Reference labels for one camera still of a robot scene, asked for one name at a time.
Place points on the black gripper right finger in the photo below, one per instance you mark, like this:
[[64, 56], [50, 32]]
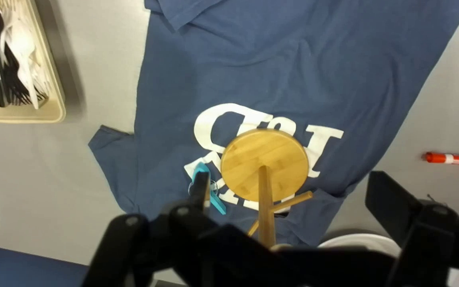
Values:
[[394, 208]]

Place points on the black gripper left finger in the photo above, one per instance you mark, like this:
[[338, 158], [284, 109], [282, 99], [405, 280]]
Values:
[[201, 192]]

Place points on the wooden peg hanger stand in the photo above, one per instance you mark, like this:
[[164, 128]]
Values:
[[263, 165]]

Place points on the turquoise plastic clip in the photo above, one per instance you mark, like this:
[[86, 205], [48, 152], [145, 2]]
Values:
[[215, 201]]

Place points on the red marker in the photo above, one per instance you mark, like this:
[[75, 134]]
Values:
[[453, 158]]

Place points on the blue printed t-shirt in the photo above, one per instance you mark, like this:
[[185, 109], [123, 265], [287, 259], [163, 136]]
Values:
[[293, 69]]

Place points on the beige cutlery tray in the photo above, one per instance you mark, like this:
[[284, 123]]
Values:
[[27, 114]]

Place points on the blue office chair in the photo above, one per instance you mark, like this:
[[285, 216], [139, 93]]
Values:
[[22, 268]]

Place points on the white plastic cutlery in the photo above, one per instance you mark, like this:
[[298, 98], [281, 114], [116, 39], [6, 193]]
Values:
[[24, 48]]

